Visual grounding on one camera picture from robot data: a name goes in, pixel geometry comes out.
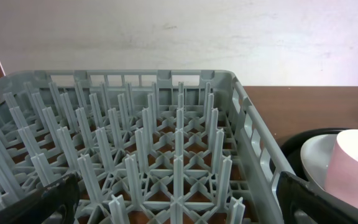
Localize round black serving tray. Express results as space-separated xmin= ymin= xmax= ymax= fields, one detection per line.
xmin=280 ymin=128 xmax=349 ymax=180

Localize pink plastic cup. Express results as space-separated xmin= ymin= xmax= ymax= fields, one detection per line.
xmin=324 ymin=129 xmax=358 ymax=208

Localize grey round plate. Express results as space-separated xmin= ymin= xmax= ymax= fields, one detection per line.
xmin=300 ymin=134 xmax=337 ymax=190

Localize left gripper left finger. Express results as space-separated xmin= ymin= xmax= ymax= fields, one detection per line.
xmin=0 ymin=174 xmax=80 ymax=224

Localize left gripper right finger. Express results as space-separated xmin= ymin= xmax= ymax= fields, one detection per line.
xmin=276 ymin=171 xmax=358 ymax=224

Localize grey plastic dishwasher rack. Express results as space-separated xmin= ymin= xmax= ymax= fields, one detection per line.
xmin=0 ymin=70 xmax=291 ymax=223

